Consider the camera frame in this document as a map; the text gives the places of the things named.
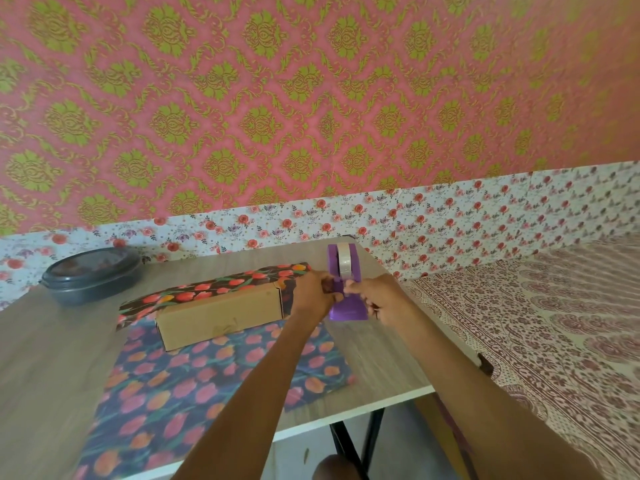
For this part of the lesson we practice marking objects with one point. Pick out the person's left hand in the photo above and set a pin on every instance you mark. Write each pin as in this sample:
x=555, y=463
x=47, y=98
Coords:
x=311, y=295

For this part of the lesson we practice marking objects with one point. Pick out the person's right hand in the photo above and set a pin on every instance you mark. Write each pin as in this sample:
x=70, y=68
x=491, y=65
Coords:
x=382, y=299

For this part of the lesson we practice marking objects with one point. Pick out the person's left fingers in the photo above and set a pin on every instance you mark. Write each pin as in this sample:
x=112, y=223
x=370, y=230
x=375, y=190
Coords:
x=332, y=288

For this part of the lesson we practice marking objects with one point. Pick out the person's right thumb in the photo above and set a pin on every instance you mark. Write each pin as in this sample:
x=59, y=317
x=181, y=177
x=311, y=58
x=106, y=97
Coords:
x=356, y=288

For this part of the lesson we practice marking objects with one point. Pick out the purple tape dispenser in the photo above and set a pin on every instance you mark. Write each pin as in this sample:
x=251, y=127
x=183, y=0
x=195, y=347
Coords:
x=346, y=304

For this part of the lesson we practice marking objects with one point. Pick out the person's left forearm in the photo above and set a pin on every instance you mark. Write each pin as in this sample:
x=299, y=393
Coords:
x=250, y=399

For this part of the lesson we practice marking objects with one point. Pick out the person's right forearm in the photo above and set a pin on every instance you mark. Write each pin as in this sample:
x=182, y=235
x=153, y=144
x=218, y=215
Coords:
x=480, y=394

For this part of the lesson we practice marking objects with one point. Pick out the clear tape roll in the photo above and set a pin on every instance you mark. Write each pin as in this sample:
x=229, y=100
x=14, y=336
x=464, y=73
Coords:
x=344, y=258

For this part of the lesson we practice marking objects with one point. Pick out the brown cardboard box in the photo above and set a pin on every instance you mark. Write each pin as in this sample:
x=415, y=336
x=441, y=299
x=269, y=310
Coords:
x=220, y=314

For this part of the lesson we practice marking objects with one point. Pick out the tulip print wrapping paper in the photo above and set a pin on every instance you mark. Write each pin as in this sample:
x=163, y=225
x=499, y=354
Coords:
x=200, y=384

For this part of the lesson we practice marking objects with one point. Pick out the person's knee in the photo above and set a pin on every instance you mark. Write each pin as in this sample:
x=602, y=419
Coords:
x=337, y=468

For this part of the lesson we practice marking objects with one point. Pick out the patterned bed sheet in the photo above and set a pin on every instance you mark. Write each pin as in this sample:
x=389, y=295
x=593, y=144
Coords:
x=540, y=344

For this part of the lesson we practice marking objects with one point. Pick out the dark round lidded container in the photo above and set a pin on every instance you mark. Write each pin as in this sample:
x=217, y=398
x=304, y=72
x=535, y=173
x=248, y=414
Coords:
x=90, y=277

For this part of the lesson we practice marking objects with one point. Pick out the black table leg frame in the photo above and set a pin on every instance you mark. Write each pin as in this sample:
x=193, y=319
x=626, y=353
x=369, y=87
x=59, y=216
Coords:
x=357, y=444

